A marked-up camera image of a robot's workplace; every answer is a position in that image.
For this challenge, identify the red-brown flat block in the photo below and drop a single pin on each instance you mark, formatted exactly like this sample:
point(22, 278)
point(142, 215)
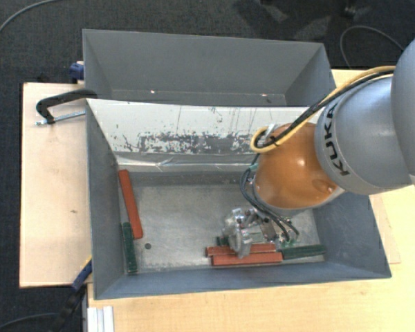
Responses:
point(130, 204)
point(221, 251)
point(259, 259)

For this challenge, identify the dark green flat block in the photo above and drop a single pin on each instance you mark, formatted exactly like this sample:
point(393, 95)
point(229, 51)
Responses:
point(222, 241)
point(302, 251)
point(129, 247)

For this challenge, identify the grey metal bin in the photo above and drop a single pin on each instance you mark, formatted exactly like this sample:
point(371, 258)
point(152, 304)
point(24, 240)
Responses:
point(193, 206)

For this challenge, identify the pale wood board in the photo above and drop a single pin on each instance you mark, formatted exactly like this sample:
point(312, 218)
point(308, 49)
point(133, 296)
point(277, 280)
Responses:
point(55, 185)

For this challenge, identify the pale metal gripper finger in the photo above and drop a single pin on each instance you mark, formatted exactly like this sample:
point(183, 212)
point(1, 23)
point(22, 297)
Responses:
point(232, 240)
point(244, 247)

